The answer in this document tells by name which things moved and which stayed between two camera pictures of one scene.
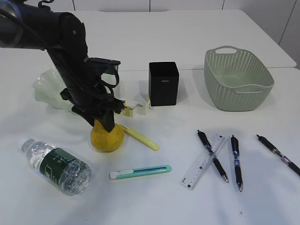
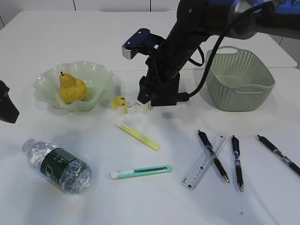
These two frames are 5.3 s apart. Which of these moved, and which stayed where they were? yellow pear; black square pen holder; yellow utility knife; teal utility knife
Moved: yellow pear
Stayed: yellow utility knife; black square pen holder; teal utility knife
